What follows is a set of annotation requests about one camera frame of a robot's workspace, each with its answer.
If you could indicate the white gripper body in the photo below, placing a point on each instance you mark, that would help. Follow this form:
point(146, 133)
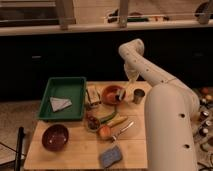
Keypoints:
point(131, 73)

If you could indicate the grey dish brush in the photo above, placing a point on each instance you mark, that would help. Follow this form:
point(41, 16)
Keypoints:
point(120, 95)

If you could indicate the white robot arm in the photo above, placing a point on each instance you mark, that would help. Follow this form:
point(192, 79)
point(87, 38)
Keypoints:
point(168, 108)

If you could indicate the orange bowl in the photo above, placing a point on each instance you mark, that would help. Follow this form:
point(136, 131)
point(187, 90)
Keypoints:
point(108, 95)

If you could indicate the small bowl with grapes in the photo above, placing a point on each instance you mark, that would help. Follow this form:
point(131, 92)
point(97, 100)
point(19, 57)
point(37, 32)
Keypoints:
point(92, 123)

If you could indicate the dark red bowl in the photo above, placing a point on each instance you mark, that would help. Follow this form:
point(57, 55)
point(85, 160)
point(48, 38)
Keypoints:
point(55, 137)

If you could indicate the metal cup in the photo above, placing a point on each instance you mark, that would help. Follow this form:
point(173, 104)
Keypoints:
point(138, 95)

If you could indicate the yellow corn cob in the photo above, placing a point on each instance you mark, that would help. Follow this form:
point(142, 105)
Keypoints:
point(117, 120)

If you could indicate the green vegetable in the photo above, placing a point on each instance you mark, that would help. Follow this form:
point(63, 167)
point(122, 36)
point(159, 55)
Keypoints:
point(108, 117)

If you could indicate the green plastic tray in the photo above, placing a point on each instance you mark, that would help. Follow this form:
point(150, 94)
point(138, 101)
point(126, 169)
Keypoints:
point(72, 88)

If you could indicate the orange fruit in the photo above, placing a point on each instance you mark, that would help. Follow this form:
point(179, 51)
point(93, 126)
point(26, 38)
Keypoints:
point(104, 132)

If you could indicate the grey folded cloth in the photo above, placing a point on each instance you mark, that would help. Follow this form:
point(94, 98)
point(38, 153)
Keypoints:
point(58, 104)

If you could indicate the blue sponge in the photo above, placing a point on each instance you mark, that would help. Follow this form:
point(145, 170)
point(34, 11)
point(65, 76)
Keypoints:
point(110, 156)

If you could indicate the black stand left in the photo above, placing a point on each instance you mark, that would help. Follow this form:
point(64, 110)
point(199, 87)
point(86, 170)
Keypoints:
point(18, 155)

